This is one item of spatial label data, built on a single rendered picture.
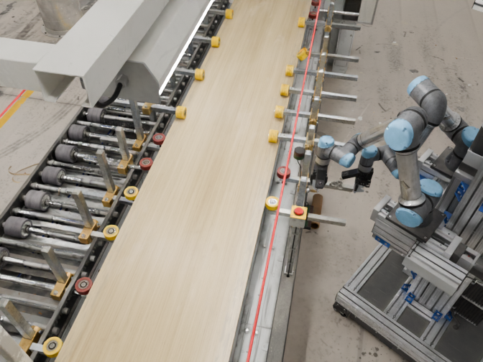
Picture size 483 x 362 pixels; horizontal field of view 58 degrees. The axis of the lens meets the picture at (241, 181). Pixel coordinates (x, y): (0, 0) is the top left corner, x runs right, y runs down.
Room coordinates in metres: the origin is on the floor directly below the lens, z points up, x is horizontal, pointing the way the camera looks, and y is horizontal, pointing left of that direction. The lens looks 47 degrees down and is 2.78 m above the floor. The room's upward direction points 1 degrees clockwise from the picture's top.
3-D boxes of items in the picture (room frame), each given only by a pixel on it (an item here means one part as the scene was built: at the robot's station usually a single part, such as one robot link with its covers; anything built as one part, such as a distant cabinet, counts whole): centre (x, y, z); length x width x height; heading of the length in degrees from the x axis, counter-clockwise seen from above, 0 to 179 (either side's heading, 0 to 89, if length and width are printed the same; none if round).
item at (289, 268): (1.25, -0.26, 0.93); 0.05 x 0.04 x 0.45; 169
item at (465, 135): (1.76, -1.21, 1.21); 0.13 x 0.12 x 0.14; 17
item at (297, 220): (1.25, -0.26, 1.18); 0.07 x 0.07 x 0.08; 79
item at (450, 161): (1.75, -1.21, 1.09); 0.15 x 0.15 x 0.10
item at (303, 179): (1.50, -0.31, 0.93); 0.03 x 0.03 x 0.48; 79
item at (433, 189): (1.38, -0.88, 1.21); 0.13 x 0.12 x 0.14; 139
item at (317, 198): (2.21, -0.60, 0.04); 0.30 x 0.08 x 0.08; 169
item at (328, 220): (1.53, -0.37, 0.83); 0.43 x 0.03 x 0.04; 79
